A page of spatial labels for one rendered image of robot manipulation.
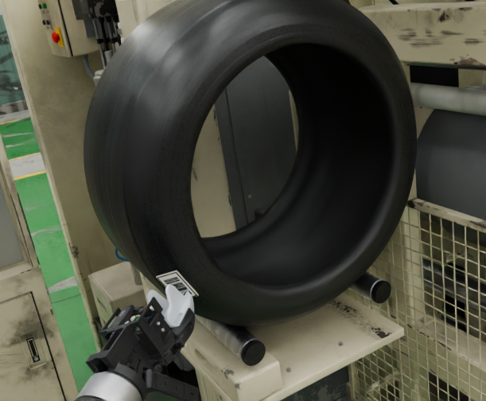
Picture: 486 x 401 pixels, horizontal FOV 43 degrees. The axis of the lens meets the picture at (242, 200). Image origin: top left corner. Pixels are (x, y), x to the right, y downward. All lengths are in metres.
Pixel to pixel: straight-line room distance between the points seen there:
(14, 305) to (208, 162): 0.61
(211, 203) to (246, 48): 0.52
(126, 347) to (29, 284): 0.80
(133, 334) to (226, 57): 0.40
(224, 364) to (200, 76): 0.50
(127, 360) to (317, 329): 0.54
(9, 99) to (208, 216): 8.70
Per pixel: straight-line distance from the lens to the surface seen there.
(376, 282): 1.17
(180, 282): 0.94
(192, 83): 0.87
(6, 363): 1.66
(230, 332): 1.08
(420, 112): 1.92
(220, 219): 1.36
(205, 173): 1.31
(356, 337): 1.23
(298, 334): 1.25
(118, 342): 0.80
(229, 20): 0.91
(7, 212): 1.57
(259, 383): 1.08
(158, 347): 0.83
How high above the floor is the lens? 1.50
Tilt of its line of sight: 21 degrees down
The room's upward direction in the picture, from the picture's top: 9 degrees counter-clockwise
